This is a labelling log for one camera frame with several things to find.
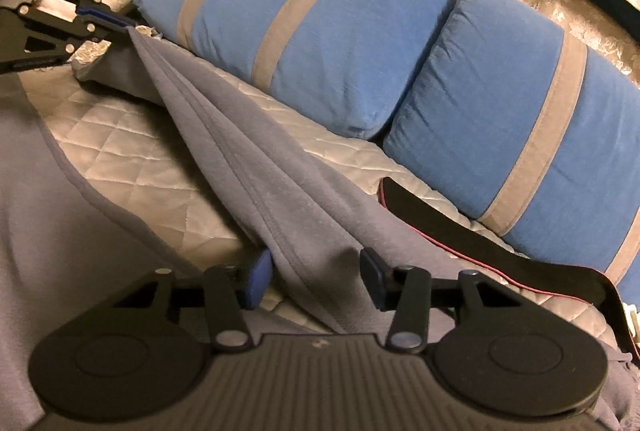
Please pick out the grey quilted bed cover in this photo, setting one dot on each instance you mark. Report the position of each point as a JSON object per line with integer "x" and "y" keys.
{"x": 125, "y": 136}

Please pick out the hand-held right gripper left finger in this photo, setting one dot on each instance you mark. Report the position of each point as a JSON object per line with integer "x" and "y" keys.
{"x": 257, "y": 278}

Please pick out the white cloth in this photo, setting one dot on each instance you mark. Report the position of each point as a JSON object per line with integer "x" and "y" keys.
{"x": 634, "y": 321}

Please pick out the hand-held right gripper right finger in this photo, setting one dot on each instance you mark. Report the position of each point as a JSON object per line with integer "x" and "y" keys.
{"x": 372, "y": 278}

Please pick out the grey fleece garment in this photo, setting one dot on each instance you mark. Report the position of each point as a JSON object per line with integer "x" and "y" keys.
{"x": 280, "y": 171}

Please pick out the blue grey-striped pillow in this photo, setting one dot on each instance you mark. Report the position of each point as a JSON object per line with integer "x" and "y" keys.
{"x": 475, "y": 111}
{"x": 325, "y": 36}

